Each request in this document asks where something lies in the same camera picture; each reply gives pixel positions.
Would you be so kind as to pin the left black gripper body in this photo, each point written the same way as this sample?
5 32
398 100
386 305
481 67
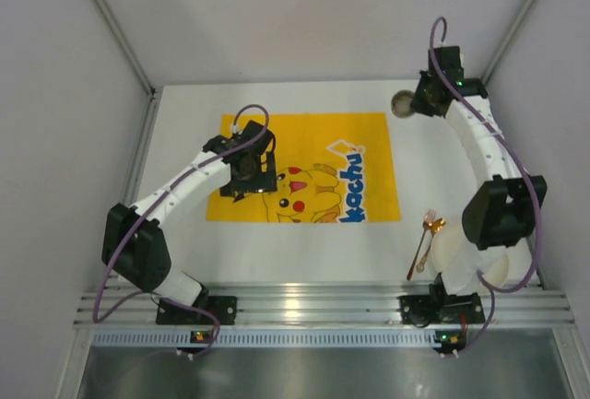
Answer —
249 188

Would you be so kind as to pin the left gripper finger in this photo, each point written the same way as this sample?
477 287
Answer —
227 191
255 173

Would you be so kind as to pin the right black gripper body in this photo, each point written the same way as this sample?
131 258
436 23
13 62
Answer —
424 107

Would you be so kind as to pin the small grey cup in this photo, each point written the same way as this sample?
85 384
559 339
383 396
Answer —
401 104

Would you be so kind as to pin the yellow Pikachu placemat cloth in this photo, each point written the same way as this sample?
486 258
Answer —
331 168

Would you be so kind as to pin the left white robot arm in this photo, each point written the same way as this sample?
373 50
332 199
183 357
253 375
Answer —
134 244

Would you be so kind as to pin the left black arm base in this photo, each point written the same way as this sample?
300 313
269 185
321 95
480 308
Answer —
224 308

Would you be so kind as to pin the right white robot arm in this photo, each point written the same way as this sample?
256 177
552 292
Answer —
501 213

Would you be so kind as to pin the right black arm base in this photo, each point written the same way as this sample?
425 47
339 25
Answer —
439 307

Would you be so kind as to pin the copper fork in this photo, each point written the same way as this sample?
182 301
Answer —
426 226

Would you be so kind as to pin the copper spoon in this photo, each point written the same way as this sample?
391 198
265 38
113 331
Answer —
437 225

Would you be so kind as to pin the white paper plate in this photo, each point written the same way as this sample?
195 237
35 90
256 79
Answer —
458 261

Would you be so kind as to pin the aluminium mounting rail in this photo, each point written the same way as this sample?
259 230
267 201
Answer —
375 304

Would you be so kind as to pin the perforated grey cable duct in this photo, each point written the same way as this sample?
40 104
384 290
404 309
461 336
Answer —
275 338

